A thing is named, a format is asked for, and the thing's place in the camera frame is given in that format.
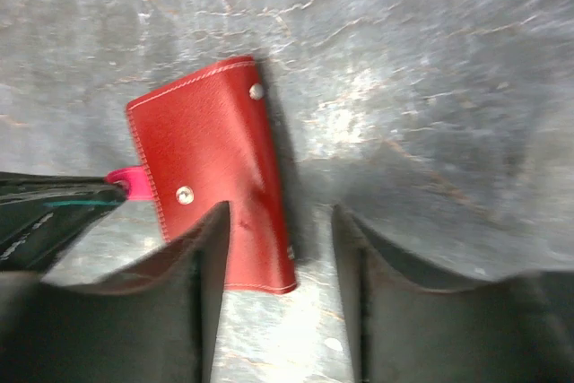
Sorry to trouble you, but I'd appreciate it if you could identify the red leather card holder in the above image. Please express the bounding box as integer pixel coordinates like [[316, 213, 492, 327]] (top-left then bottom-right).
[[107, 56, 297, 294]]

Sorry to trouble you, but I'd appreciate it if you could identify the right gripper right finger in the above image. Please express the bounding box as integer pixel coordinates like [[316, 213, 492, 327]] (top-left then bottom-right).
[[332, 206, 573, 382]]

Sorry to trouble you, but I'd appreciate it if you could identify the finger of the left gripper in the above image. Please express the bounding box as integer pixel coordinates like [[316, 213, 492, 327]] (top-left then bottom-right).
[[1, 172, 126, 272]]

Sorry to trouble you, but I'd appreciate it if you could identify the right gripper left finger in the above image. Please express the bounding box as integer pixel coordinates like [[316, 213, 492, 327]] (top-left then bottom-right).
[[1, 202, 230, 382]]

